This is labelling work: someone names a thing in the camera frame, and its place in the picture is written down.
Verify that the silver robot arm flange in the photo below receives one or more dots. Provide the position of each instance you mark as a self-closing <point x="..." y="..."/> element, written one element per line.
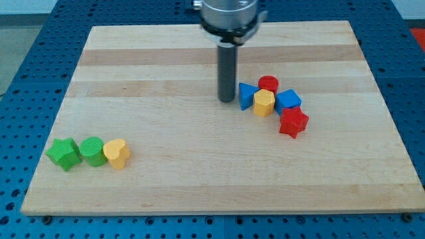
<point x="229" y="23"/>

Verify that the yellow heart block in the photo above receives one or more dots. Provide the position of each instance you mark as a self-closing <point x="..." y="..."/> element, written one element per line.
<point x="117" y="153"/>

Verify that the blue triangle block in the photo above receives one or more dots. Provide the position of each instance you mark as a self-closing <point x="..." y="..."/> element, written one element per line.
<point x="246" y="95"/>

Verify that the yellow hexagon block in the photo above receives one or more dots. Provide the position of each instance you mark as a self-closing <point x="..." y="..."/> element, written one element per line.
<point x="264" y="101"/>

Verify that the red cylinder block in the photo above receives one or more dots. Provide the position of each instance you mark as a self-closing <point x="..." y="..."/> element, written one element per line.
<point x="269" y="83"/>

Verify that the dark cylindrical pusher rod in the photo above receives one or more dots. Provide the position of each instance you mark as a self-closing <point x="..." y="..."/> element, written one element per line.
<point x="226" y="66"/>

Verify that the wooden board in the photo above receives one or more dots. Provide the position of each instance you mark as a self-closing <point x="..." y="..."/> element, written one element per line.
<point x="155" y="87"/>

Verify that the blue cube block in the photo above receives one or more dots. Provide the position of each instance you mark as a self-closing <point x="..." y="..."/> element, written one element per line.
<point x="287" y="99"/>

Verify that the red star block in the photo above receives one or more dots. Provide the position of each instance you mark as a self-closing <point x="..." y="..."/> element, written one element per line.
<point x="293" y="121"/>

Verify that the green cylinder block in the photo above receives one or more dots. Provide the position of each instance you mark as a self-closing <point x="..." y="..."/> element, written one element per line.
<point x="91" y="149"/>

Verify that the green star block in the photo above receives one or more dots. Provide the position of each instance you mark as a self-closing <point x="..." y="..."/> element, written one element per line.
<point x="64" y="153"/>

